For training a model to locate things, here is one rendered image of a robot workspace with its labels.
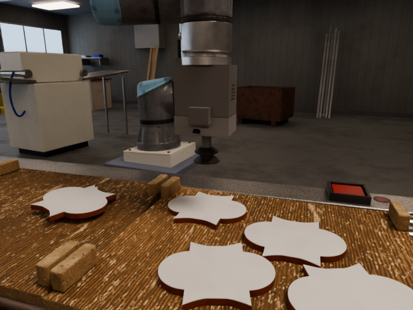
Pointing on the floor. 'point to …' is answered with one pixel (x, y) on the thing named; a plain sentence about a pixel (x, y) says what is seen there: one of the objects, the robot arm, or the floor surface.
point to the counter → (96, 87)
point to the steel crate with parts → (265, 104)
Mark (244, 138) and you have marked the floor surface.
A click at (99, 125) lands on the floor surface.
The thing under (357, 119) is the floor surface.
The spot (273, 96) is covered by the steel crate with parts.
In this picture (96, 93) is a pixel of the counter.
